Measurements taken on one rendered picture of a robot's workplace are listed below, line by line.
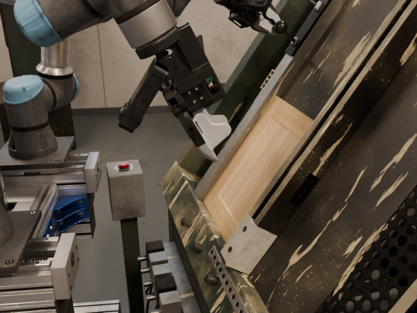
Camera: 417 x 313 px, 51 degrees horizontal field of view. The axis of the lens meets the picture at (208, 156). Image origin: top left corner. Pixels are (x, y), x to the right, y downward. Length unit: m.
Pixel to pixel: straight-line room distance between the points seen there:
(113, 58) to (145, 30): 4.31
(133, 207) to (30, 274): 0.62
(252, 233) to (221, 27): 3.96
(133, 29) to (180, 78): 0.10
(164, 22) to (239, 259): 0.66
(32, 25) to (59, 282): 0.60
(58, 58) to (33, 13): 0.85
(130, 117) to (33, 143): 0.82
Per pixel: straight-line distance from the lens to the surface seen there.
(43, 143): 1.47
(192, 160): 1.62
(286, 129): 1.23
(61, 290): 1.07
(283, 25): 1.28
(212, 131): 0.66
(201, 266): 1.23
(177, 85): 0.62
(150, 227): 2.92
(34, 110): 1.43
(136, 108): 0.65
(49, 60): 1.50
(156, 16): 0.61
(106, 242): 2.83
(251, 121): 1.36
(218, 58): 4.93
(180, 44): 0.63
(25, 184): 1.52
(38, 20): 0.65
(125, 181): 1.54
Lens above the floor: 1.61
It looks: 24 degrees down
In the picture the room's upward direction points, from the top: straight up
